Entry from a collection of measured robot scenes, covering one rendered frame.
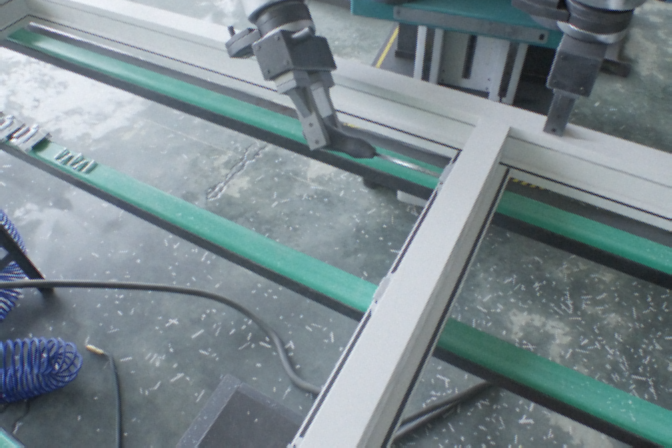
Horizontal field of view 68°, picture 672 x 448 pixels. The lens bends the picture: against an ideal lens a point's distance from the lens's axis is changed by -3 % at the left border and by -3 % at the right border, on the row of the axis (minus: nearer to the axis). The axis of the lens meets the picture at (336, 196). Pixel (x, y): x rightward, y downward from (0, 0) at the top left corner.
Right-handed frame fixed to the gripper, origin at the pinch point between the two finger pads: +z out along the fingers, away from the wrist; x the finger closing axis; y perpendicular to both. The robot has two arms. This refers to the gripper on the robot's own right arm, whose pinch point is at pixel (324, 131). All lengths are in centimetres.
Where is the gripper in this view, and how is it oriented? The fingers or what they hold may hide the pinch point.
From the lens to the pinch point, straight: 70.5
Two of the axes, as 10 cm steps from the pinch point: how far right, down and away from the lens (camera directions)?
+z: 3.4, 9.4, 0.5
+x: 4.2, -2.0, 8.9
